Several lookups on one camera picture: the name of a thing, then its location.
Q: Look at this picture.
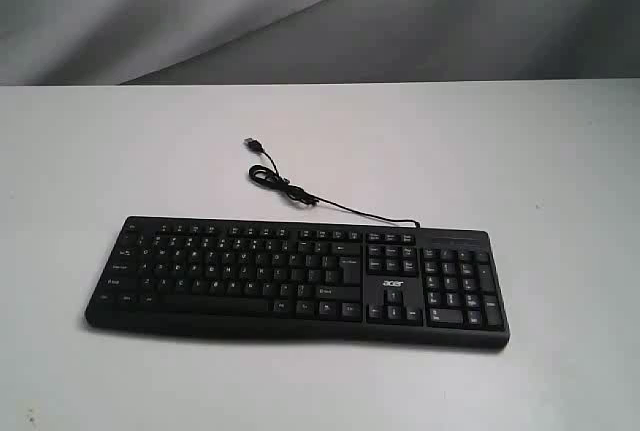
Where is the black acer keyboard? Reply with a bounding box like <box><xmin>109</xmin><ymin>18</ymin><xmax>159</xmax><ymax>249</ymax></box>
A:
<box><xmin>85</xmin><ymin>216</ymin><xmax>510</xmax><ymax>349</ymax></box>

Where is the grey backdrop cloth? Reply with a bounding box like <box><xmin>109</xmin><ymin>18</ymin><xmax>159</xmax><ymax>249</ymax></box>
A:
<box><xmin>1</xmin><ymin>0</ymin><xmax>639</xmax><ymax>86</ymax></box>

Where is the black USB cable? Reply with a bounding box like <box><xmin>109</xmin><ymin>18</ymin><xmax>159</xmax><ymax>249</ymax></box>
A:
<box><xmin>242</xmin><ymin>136</ymin><xmax>422</xmax><ymax>230</ymax></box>

